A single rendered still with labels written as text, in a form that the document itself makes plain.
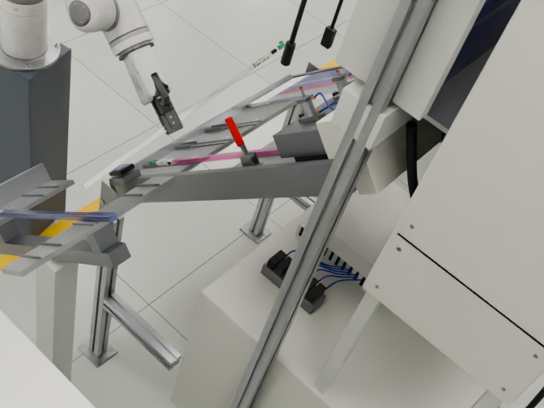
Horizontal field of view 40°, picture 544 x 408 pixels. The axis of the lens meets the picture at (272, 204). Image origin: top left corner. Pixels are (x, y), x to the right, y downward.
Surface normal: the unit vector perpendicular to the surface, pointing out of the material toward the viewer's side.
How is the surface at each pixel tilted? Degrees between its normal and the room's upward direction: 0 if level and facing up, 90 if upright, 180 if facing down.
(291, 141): 90
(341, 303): 0
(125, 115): 0
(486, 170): 90
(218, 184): 90
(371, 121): 90
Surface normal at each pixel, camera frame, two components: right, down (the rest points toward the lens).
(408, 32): -0.63, 0.47
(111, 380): 0.23, -0.65
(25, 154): -0.44, 0.59
